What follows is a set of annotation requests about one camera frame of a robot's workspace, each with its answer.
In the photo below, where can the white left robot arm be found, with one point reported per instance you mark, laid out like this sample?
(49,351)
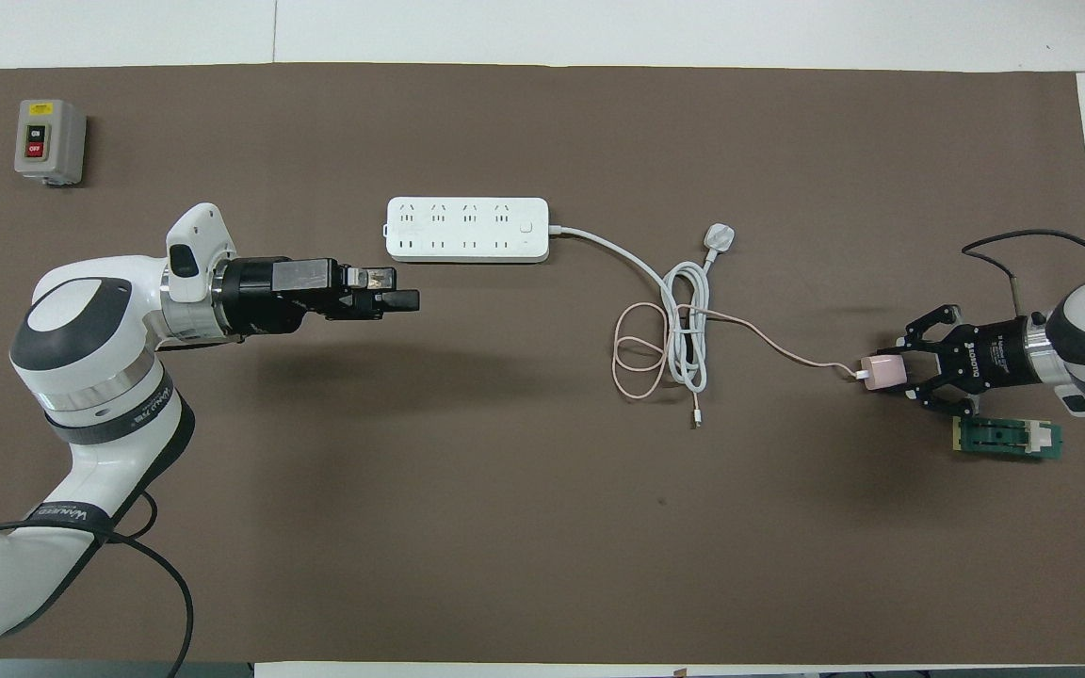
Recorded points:
(81,395)

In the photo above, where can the white power strip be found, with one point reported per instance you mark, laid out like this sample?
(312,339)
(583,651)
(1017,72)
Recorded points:
(467,229)

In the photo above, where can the pink charger adapter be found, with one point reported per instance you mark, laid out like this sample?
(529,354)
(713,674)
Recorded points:
(884,371)

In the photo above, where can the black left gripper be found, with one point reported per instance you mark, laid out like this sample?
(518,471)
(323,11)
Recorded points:
(288,301)

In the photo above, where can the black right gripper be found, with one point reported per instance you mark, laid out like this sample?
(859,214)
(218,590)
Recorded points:
(985,356)

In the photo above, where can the grey on-off switch box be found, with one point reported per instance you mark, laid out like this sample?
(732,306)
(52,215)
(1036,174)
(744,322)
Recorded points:
(48,141)

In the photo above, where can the brown table mat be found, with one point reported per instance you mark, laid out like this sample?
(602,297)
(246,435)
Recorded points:
(505,518)

